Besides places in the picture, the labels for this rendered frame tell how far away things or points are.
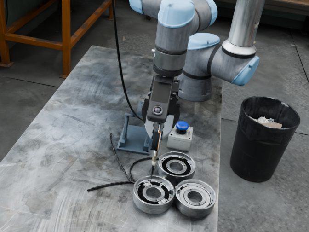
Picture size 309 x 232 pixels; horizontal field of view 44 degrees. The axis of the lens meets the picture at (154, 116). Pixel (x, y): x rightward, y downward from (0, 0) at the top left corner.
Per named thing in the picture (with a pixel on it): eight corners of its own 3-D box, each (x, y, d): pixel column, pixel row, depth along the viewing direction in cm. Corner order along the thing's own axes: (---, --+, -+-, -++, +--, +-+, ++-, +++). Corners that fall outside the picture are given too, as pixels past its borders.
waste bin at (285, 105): (280, 192, 223) (305, 134, 199) (224, 180, 226) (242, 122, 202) (274, 155, 252) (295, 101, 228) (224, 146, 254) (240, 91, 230)
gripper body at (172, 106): (177, 99, 100) (185, 58, 94) (175, 117, 93) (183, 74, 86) (149, 95, 101) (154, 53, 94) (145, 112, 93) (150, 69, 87)
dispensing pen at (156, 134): (144, 182, 97) (155, 118, 97) (145, 179, 101) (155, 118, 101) (153, 183, 97) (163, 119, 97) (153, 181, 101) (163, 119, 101)
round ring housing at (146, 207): (180, 202, 99) (182, 191, 97) (153, 223, 92) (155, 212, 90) (151, 180, 104) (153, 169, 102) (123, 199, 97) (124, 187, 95)
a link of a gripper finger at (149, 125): (154, 128, 104) (162, 100, 99) (151, 141, 99) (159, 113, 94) (143, 125, 104) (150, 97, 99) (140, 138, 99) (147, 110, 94)
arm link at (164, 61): (186, 57, 84) (150, 51, 84) (183, 75, 86) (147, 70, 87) (187, 44, 90) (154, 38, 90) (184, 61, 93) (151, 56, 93)
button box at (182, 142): (189, 151, 117) (191, 139, 114) (166, 147, 117) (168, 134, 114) (191, 136, 123) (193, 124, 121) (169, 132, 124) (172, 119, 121)
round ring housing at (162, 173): (172, 156, 114) (174, 146, 111) (200, 175, 108) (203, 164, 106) (149, 172, 107) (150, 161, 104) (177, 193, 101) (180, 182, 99)
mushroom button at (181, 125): (185, 141, 117) (188, 128, 114) (173, 139, 117) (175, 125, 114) (186, 134, 120) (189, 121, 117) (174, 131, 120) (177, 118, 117)
